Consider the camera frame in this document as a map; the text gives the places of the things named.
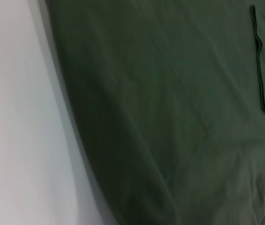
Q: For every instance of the dark green shirt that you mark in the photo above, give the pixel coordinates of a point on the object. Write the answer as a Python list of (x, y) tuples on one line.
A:
[(169, 105)]

